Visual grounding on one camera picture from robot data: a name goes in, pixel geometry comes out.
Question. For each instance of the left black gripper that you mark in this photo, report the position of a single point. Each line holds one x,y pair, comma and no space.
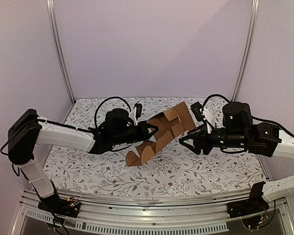
144,134

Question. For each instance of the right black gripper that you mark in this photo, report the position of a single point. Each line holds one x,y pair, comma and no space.
202,141

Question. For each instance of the brown cardboard box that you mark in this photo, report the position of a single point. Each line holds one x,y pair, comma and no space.
172,123

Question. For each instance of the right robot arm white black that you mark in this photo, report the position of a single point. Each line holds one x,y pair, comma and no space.
267,138

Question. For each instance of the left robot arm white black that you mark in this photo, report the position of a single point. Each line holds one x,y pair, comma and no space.
119,127

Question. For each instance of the floral patterned table mat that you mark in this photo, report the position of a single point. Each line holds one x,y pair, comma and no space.
158,167

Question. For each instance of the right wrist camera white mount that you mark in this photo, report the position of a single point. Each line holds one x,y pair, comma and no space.
202,113

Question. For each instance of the front aluminium rail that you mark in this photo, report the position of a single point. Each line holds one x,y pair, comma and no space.
116,215

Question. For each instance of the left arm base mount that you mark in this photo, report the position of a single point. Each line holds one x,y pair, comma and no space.
61,205

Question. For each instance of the right aluminium frame post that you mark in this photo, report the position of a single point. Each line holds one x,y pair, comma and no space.
247,49

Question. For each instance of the aluminium frame post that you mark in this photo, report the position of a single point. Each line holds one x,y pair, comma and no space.
59,51
247,49

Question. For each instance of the left aluminium frame post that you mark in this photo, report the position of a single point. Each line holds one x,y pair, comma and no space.
59,51

